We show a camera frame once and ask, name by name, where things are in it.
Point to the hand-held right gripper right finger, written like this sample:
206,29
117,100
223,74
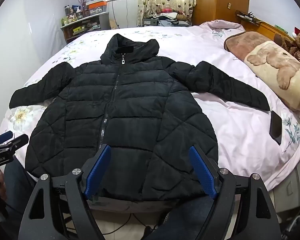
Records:
202,172

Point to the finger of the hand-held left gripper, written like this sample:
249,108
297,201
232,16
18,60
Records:
5,137
20,140

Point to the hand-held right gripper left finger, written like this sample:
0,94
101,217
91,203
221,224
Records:
100,171

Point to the black puffer jacket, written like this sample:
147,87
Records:
130,105

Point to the person's left hand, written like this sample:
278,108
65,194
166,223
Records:
0,185

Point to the person's left leg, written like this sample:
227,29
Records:
15,192

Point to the person's leg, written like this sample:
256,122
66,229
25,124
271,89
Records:
180,220
15,192

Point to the bed with pink floral sheet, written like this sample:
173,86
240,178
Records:
227,130

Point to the person's right leg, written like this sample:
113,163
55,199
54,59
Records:
180,220

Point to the black smartphone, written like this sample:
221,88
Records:
276,127

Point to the beige bear print pillow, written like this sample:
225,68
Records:
277,75

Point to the cluttered wooden shelf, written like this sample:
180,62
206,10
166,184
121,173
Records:
82,26

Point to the brown plush pillow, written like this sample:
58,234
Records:
240,45

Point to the orange lidded storage box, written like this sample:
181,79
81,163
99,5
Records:
96,3

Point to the wooden headboard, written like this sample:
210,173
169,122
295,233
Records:
265,27

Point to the white cabinet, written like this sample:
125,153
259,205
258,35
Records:
122,12

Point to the wooden wardrobe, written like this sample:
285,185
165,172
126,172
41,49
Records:
215,2

